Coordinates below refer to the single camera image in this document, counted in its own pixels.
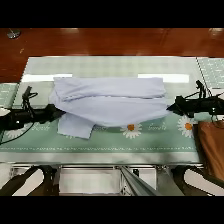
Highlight black cable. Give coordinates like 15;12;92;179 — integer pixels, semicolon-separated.
0;122;34;146

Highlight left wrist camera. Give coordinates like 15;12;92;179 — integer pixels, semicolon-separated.
21;85;39;112

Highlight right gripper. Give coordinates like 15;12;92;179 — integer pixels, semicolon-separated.
166;95;196;118

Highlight light blue shirt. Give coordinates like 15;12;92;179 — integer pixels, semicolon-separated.
48;76;172;140

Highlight brown garment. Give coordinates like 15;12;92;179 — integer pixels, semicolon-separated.
196;119;224;183

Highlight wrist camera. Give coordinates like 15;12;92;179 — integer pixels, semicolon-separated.
185;79;208;100
21;85;39;112

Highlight silver frame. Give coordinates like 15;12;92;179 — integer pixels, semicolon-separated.
0;161;224;197

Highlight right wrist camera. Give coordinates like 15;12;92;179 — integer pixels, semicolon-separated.
185;79;208;100

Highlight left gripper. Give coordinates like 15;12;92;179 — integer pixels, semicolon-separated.
44;103;67;124

